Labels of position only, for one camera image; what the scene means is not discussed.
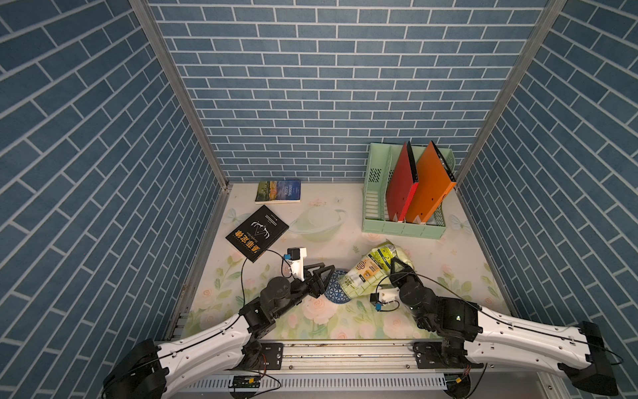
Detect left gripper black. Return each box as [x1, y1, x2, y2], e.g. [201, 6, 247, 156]
[270, 263, 334, 319]

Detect blue patterned ceramic bowl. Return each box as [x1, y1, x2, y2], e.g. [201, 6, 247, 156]
[324, 269, 352, 305]

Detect green oats bag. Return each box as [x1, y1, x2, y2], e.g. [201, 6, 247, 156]
[339, 241, 413, 299]

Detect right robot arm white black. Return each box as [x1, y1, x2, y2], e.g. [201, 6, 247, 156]
[389, 268, 619, 397]

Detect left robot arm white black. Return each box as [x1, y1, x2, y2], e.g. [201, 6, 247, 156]
[101, 263, 336, 398]

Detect black book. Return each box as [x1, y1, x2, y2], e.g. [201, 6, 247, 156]
[226, 205, 289, 263]

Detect floral table mat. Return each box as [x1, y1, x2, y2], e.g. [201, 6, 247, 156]
[182, 184, 508, 340]

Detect blue landscape book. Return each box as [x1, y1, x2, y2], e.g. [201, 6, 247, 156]
[255, 180, 302, 204]

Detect orange folder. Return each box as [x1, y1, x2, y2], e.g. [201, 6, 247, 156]
[405, 141, 456, 224]

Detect red folder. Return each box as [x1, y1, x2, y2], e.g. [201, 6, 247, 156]
[385, 141, 419, 222]

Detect small black controller board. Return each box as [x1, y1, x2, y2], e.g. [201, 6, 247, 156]
[229, 375, 261, 391]

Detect mint green file rack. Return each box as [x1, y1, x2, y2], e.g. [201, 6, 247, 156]
[362, 143, 455, 239]

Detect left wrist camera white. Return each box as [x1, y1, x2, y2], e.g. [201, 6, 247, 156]
[287, 247, 307, 281]

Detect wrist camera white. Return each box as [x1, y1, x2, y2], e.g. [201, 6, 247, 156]
[287, 247, 307, 281]
[370, 288, 400, 313]

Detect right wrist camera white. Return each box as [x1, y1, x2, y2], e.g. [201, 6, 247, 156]
[370, 288, 400, 313]

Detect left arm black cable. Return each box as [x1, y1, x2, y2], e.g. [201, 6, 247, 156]
[240, 248, 295, 310]

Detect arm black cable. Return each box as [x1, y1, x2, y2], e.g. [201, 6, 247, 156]
[240, 248, 295, 310]
[373, 271, 624, 367]

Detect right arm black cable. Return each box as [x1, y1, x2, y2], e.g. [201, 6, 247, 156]
[373, 271, 624, 367]

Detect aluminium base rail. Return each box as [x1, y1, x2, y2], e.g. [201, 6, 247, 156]
[170, 340, 568, 398]

